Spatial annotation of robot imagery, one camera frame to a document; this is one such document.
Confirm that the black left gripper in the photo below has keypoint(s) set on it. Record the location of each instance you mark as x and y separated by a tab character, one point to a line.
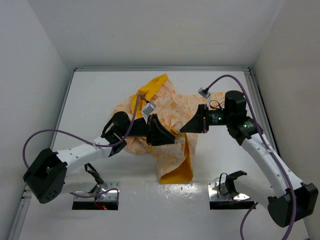
156	134

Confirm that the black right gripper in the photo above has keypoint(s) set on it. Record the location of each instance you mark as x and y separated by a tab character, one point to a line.
197	124

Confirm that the orange patterned yellow-lined jacket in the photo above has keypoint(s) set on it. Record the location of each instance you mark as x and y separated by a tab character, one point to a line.
174	161

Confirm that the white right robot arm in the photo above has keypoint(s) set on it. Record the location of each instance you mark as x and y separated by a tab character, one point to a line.
285	193

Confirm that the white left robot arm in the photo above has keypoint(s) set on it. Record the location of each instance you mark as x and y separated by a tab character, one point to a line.
46	176

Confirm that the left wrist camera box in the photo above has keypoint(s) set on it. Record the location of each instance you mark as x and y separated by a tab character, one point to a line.
148	108

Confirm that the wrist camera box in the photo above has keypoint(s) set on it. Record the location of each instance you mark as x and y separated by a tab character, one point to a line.
148	108
204	93

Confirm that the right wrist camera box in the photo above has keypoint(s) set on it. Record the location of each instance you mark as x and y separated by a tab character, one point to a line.
204	93

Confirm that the aluminium frame rail back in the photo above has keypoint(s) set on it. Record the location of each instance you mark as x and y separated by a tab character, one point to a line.
162	68

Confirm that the aluminium frame rail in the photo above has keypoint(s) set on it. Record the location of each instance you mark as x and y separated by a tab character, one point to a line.
299	231
162	68

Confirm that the aluminium frame rail right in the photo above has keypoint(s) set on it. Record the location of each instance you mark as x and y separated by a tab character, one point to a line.
299	231

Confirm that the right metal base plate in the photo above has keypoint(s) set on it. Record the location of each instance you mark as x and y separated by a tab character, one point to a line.
216	194

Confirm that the metal base plate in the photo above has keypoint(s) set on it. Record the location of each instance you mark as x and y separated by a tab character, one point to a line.
107	192
216	194

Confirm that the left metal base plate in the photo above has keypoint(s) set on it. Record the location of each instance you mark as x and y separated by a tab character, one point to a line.
107	192

